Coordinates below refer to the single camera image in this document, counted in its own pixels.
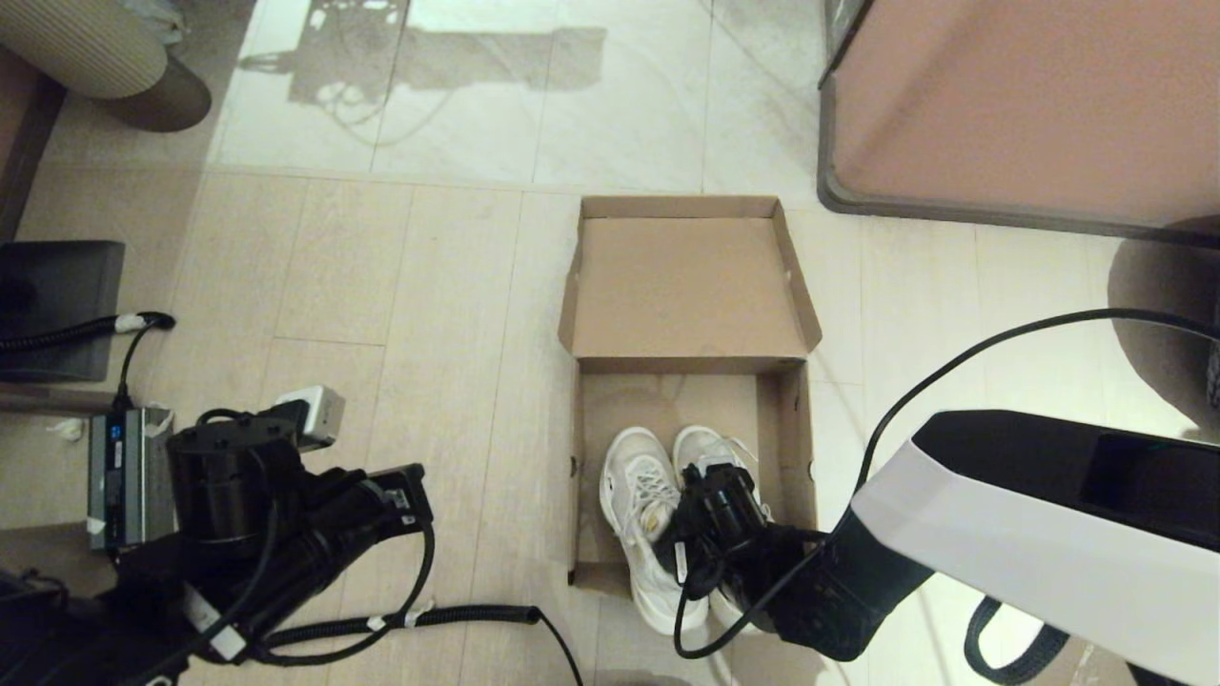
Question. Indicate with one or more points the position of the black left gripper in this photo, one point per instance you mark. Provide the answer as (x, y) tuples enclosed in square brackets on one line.
[(353, 514)]

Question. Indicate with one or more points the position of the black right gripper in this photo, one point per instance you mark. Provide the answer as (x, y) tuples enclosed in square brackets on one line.
[(753, 562)]

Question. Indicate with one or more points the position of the white mesh sneaker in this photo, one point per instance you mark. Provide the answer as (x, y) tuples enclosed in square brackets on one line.
[(634, 486), (701, 443)]

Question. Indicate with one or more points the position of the brown cardboard shoe box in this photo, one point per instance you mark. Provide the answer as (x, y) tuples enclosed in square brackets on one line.
[(686, 286)]

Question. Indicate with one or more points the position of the grey black power supply box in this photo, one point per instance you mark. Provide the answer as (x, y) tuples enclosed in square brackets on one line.
[(119, 467)]

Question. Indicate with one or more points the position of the black corrugated conduit, two tapes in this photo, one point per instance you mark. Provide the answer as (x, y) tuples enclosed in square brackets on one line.
[(457, 615)]

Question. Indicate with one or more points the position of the white tape scrap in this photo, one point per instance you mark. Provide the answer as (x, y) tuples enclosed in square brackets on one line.
[(67, 429)]

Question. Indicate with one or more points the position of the black corrugated conduit, taped end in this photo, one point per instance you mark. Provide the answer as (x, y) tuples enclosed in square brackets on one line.
[(67, 332)]

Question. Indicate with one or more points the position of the dark grey floor mat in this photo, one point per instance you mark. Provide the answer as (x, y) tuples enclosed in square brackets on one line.
[(57, 305)]

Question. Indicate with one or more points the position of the dark brown wooden furniture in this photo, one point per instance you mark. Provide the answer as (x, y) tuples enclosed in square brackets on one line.
[(19, 143)]

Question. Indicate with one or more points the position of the grey crumpled cloth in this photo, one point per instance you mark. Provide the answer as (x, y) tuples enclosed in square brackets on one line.
[(157, 19)]

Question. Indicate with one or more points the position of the pink cabinet with grey base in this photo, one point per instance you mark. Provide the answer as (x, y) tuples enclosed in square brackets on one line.
[(1029, 95)]

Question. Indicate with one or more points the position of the beige ribbed round stool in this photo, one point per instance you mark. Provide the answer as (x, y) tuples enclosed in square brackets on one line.
[(76, 48)]

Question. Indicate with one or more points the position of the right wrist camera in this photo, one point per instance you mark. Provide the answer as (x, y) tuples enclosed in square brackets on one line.
[(724, 495)]

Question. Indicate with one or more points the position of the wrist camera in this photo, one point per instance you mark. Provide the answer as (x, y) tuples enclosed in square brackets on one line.
[(229, 476), (724, 495)]

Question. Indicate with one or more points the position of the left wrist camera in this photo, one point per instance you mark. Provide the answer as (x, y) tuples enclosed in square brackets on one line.
[(229, 476)]

